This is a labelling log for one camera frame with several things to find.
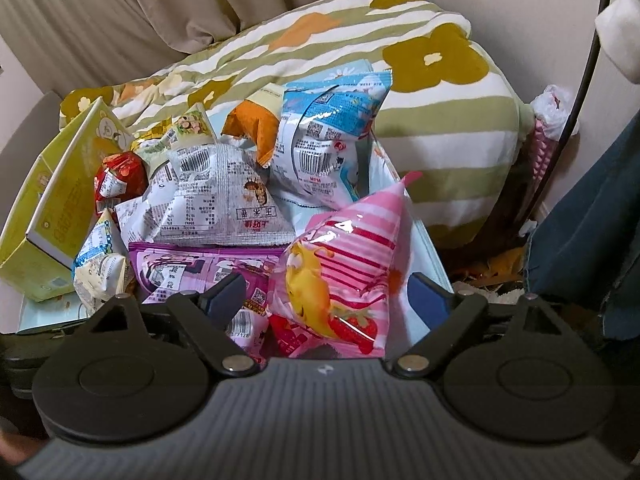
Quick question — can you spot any light blue snack packet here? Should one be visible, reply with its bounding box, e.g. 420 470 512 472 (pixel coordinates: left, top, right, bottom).
270 71 393 211

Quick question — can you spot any pale green snack packet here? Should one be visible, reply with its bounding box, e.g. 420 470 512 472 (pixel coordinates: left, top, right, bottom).
137 103 221 171

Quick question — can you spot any purple snack packet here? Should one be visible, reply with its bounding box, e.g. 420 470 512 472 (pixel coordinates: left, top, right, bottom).
127 241 286 366

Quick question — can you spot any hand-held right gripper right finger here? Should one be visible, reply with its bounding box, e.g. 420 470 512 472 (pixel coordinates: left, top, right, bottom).
385 272 556 376

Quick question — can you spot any blue denim cloth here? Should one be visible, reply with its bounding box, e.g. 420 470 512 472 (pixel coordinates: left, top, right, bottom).
525 110 640 341

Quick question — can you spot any beige curtain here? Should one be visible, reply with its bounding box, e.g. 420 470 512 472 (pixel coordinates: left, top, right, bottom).
0 0 418 92

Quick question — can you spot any pink knitted item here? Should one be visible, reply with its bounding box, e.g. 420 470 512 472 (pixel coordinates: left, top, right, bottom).
530 117 563 181

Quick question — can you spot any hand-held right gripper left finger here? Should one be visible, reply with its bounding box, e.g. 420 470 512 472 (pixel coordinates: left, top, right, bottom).
75 272 261 377

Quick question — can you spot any red snack packet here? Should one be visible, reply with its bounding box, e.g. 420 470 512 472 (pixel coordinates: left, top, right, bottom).
95 151 149 213

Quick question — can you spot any gold snack packet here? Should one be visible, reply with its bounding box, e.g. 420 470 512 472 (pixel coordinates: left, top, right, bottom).
131 127 168 153

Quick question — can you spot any grey upholstered furniture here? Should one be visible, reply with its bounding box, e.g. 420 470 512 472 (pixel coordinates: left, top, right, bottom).
0 91 63 241

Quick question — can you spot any white plastic bag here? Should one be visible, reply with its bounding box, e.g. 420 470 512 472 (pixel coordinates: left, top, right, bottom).
530 85 581 141

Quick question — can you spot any orange snack packet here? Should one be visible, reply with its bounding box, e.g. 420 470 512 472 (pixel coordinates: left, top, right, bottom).
221 84 286 168

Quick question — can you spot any white cloth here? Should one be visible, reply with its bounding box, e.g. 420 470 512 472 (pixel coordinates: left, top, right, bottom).
594 0 640 83

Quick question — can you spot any white checkered snack packet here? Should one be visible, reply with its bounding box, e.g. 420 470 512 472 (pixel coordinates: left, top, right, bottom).
72 208 125 273

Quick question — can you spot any pink striped snack packet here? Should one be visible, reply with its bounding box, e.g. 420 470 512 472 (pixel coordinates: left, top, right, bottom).
267 171 423 361

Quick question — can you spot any black cable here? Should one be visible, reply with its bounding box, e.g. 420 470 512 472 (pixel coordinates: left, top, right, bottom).
537 0 616 211

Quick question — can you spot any white yellow snack packet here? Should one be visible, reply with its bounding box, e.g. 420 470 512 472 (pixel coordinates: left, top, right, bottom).
75 254 136 317

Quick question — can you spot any striped floral blanket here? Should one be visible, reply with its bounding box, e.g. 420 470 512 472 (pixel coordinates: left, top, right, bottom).
59 0 536 251

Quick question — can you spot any white barcode snack packet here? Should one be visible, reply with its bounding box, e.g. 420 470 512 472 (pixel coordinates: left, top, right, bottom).
116 142 297 248

